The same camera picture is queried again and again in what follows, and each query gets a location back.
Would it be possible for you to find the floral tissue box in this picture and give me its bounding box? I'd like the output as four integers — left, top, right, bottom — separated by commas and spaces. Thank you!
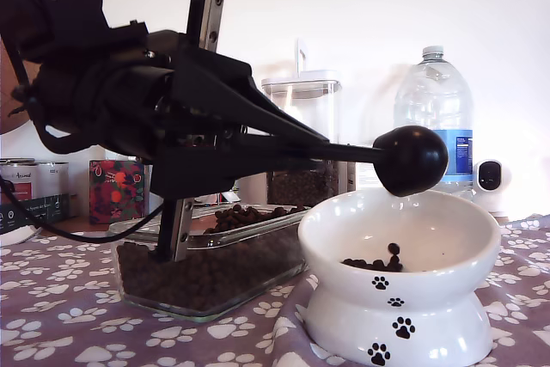
89, 158, 150, 225

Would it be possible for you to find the white paw print bowl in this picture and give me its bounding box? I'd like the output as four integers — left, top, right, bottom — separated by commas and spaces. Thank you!
297, 187, 503, 367

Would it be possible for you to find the thin black cable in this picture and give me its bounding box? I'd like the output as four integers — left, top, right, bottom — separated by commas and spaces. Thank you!
0, 175, 165, 242

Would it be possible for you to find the brown cat kibble heap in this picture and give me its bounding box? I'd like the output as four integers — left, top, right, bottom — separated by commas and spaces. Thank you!
116, 204, 307, 313

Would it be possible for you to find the tall clear kibble jar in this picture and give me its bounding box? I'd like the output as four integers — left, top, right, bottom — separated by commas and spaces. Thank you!
260, 39, 344, 208

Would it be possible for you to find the small white carton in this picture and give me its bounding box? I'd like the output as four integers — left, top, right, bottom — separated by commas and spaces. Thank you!
345, 160, 382, 193

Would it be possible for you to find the black plastic measuring scoop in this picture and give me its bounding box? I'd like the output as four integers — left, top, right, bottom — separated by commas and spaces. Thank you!
326, 125, 449, 198

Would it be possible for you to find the rectangular glass food container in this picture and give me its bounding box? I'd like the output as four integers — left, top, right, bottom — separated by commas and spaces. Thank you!
107, 204, 311, 324

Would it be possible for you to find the dark printed cardboard box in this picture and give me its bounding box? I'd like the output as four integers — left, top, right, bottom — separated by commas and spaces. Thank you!
0, 193, 72, 235

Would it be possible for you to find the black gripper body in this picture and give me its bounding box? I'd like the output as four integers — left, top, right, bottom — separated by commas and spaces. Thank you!
124, 0, 241, 263

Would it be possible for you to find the small white round camera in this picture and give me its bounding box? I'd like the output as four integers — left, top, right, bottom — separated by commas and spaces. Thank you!
471, 158, 514, 218

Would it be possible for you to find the large clear water bottle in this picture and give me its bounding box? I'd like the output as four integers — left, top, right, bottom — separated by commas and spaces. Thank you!
393, 45, 475, 201

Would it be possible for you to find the grey paw print cloth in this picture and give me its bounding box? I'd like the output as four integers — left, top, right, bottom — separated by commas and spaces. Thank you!
0, 213, 550, 367

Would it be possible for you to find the white labelled tin can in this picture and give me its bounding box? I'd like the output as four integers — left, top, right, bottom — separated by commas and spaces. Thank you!
0, 159, 40, 205
37, 162, 70, 197

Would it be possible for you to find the small brown kibble portion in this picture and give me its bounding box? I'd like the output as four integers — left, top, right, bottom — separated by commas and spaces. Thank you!
342, 242, 406, 274

